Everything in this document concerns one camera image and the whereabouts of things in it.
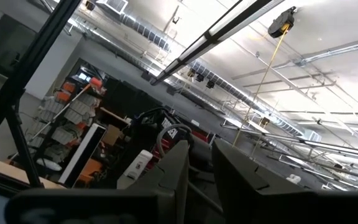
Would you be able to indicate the storage rack with bins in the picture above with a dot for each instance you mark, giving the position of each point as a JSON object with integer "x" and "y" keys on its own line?
{"x": 73, "y": 115}

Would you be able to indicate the grey ceiling conduit pipe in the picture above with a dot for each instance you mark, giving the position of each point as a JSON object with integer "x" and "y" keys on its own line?
{"x": 337, "y": 51}

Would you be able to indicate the orange storage crate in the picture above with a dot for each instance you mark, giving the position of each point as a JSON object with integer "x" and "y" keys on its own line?
{"x": 89, "y": 171}

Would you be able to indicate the pink plastic basket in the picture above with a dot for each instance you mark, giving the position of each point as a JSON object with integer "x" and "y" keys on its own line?
{"x": 199, "y": 136}

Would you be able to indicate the white flat panel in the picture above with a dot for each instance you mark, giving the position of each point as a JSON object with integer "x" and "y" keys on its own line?
{"x": 82, "y": 152}

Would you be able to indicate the white plastic bottle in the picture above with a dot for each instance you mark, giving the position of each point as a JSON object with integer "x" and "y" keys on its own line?
{"x": 138, "y": 165}

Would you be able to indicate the silver ceiling air duct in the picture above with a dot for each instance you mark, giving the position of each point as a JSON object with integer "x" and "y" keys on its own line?
{"x": 148, "y": 31}

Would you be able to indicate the white ceiling vent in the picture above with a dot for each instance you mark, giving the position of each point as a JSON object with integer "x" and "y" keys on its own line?
{"x": 113, "y": 5}

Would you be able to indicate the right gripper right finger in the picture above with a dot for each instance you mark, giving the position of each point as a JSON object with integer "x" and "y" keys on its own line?
{"x": 247, "y": 193}

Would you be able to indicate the black ceiling spotlight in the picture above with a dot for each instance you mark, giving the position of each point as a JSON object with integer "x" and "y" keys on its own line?
{"x": 199, "y": 77}
{"x": 210, "y": 84}
{"x": 191, "y": 72}

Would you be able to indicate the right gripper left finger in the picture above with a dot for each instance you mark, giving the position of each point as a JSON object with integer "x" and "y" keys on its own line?
{"x": 172, "y": 174}

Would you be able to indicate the brown cardboard box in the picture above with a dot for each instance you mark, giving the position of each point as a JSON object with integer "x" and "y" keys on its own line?
{"x": 112, "y": 135}

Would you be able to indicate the wooden table side board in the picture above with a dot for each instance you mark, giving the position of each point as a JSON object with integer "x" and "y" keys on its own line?
{"x": 8, "y": 171}

